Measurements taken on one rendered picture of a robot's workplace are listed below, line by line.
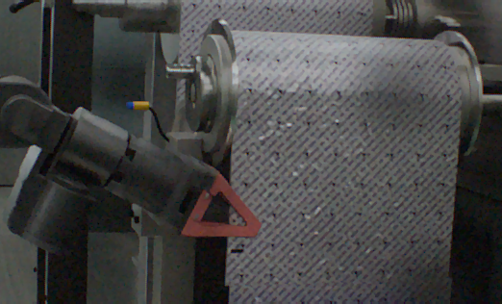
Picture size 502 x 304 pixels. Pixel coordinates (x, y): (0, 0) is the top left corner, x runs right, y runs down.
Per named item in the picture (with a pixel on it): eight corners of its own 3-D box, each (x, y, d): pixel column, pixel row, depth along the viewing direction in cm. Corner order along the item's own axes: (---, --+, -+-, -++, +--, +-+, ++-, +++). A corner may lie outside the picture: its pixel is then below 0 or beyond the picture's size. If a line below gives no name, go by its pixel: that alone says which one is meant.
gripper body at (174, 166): (179, 236, 92) (105, 200, 90) (156, 214, 102) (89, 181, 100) (213, 170, 92) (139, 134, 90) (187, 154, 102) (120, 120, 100)
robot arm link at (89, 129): (74, 104, 90) (66, 99, 96) (38, 175, 90) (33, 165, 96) (143, 139, 93) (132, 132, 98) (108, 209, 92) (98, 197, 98)
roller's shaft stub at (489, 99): (439, 118, 113) (441, 78, 112) (494, 119, 115) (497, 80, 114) (458, 123, 109) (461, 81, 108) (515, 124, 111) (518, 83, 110)
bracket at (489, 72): (450, 76, 113) (451, 58, 113) (496, 78, 115) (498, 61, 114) (472, 80, 108) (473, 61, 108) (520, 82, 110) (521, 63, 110)
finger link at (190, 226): (248, 267, 97) (161, 226, 94) (228, 250, 104) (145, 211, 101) (282, 203, 97) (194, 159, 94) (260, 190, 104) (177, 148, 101)
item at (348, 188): (224, 284, 100) (234, 90, 98) (445, 277, 107) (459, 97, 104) (226, 286, 99) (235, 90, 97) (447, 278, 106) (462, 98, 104)
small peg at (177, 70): (163, 77, 102) (164, 63, 102) (191, 78, 103) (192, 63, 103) (166, 79, 101) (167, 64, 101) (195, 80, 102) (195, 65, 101)
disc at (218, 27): (211, 200, 103) (188, 98, 113) (216, 200, 103) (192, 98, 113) (242, 88, 93) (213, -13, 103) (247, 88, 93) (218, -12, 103)
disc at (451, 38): (443, 199, 110) (403, 104, 120) (447, 199, 111) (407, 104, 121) (493, 96, 100) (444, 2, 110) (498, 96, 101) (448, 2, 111)
